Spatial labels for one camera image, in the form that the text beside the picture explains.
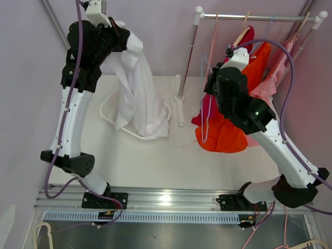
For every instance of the white t shirt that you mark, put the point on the white t shirt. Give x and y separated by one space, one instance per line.
131 66

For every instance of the orange t shirt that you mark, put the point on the orange t shirt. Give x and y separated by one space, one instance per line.
228 135

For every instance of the pink wire hanger on rack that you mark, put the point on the pink wire hanger on rack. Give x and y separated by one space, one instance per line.
213 44

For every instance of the blue wire hanger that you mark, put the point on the blue wire hanger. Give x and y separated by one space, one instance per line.
205 105

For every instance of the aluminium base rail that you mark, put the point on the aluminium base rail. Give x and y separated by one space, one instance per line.
141 200

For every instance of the magenta t shirt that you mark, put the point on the magenta t shirt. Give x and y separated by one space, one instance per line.
231 85

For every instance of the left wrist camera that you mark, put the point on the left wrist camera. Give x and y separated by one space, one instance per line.
96 13

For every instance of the beige hanger bottom right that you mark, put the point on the beige hanger bottom right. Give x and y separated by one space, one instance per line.
306 244

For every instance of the white cable duct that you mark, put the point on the white cable duct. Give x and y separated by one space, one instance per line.
141 217

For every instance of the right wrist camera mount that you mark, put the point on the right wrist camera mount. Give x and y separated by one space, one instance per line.
238 58

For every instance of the pink t shirt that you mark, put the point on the pink t shirt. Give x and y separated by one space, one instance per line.
267 88

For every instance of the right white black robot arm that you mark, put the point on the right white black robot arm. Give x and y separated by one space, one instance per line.
297 184

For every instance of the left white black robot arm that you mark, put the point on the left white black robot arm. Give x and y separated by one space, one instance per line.
90 45

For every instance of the metal clothes rack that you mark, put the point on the metal clothes rack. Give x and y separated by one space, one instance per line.
180 80

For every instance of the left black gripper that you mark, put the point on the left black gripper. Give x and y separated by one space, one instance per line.
119 35

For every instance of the beige wooden hanger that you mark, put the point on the beige wooden hanger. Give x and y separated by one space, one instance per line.
244 31

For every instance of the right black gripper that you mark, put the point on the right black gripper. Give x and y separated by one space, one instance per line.
211 78

